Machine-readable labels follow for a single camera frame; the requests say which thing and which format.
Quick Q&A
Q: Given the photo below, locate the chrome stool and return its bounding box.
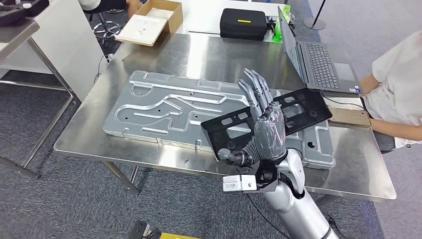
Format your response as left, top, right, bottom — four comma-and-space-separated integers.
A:
88, 11, 123, 46

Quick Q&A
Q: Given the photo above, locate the steel workbench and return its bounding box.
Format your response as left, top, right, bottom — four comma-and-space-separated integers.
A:
53, 32, 398, 209

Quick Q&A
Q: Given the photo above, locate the white table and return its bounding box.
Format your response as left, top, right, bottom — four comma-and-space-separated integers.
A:
175, 0, 288, 44

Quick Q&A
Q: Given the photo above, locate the black case with yellow label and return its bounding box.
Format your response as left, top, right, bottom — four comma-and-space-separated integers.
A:
219, 8, 268, 42

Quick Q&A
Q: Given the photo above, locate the black laptop cable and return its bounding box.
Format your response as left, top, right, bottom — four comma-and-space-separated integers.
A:
319, 91, 367, 112

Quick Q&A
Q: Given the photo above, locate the grey round stand base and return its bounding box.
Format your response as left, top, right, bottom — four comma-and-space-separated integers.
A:
303, 0, 327, 31

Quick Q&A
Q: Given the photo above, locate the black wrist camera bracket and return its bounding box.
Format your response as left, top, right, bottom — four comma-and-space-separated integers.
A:
254, 161, 280, 193

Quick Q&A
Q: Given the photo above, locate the white box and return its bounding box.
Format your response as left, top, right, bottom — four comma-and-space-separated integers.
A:
0, 0, 110, 103

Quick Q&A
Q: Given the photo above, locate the black bag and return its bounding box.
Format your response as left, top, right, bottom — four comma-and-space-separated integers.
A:
0, 0, 50, 27

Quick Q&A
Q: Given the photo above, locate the green plastic bottle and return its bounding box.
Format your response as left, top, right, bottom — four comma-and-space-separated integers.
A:
271, 4, 292, 44

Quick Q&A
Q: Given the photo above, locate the steel table frame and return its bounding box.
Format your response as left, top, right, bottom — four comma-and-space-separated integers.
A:
0, 18, 82, 181

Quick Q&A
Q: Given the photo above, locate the grey laptop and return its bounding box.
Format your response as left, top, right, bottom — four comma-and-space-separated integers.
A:
278, 5, 363, 95

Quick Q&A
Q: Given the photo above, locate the black plastic plate part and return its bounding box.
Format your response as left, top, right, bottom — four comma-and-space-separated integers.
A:
200, 87, 333, 162

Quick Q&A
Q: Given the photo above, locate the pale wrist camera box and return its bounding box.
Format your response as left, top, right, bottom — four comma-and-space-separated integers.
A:
222, 175, 258, 193

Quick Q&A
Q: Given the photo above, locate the brown cardboard box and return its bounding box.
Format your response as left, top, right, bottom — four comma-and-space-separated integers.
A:
135, 0, 184, 34

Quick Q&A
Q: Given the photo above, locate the stamped aluminium panel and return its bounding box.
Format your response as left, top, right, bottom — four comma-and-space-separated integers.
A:
103, 70, 336, 170

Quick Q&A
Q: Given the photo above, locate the black camera cable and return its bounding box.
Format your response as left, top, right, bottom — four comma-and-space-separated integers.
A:
245, 193, 292, 239

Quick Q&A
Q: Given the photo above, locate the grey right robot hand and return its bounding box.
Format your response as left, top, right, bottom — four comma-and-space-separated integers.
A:
216, 68, 288, 168

